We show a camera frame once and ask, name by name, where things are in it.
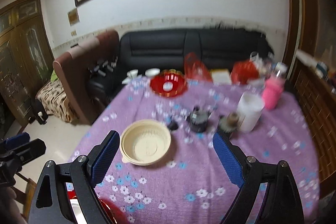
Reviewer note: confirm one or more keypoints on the black devices on sofa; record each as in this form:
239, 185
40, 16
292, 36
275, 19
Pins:
103, 67

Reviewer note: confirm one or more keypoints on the red dish with gold pattern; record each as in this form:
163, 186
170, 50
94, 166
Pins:
168, 85

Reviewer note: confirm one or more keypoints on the patterned brown blanket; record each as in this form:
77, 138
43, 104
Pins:
55, 98

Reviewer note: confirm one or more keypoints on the red plastic bag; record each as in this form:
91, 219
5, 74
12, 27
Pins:
195, 66

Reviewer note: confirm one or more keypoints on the black leather sofa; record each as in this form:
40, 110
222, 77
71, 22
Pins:
162, 48

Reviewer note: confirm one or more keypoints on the pink sleeved bottle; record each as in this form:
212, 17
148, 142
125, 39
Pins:
273, 92

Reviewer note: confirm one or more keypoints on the black round tea tool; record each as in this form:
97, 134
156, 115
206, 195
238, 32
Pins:
198, 120
226, 125

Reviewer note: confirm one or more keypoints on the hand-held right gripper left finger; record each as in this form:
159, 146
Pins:
105, 158

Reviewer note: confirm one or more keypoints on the wooden chair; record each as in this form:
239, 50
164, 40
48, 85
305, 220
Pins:
30, 192

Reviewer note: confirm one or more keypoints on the white plastic jar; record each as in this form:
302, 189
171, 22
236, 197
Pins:
250, 113

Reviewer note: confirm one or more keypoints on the person's left forearm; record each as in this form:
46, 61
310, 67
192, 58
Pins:
9, 205

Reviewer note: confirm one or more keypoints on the brown armchair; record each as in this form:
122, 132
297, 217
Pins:
78, 69

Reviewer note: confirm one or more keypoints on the red plate with gold rim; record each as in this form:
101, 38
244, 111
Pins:
113, 211

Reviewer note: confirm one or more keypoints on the small wall plaque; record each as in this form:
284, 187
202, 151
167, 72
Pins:
73, 17

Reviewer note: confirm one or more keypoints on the beige plastic bowl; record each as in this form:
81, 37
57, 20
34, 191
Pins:
145, 144

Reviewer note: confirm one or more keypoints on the clear glass cup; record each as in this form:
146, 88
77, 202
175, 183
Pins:
255, 57

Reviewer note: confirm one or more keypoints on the purple floral tablecloth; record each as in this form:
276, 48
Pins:
210, 161

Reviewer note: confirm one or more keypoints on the white foam plate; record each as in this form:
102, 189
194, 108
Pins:
77, 212

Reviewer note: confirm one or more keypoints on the carved wooden wardrobe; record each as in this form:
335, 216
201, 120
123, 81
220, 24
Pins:
18, 61

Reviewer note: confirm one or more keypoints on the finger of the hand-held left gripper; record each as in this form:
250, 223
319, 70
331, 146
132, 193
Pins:
15, 140
31, 149

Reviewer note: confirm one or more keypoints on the black bottle with white cap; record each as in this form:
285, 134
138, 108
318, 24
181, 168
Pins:
40, 113

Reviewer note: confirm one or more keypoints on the white cardboard box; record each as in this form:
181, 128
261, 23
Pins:
221, 76

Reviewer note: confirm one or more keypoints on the small black cap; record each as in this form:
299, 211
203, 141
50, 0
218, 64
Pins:
172, 126

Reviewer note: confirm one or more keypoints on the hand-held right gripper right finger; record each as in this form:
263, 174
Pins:
227, 158

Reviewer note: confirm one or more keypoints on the white teacup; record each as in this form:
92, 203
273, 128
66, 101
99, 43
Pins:
152, 72
133, 74

